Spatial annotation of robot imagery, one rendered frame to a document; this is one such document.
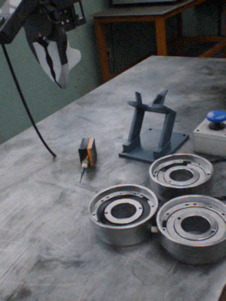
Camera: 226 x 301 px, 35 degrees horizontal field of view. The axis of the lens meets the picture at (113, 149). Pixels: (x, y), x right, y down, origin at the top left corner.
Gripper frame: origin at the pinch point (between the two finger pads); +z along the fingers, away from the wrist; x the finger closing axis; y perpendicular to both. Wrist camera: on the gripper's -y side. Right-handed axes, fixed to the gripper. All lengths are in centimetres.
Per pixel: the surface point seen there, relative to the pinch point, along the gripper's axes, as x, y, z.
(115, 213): -17.6, -10.2, 16.6
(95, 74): 157, 164, 66
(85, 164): -4.4, -2.7, 15.1
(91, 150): -3.4, 0.5, 14.0
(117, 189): -16.0, -7.1, 14.5
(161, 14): 89, 169, 24
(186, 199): -26.9, -4.2, 15.2
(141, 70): 24, 55, 19
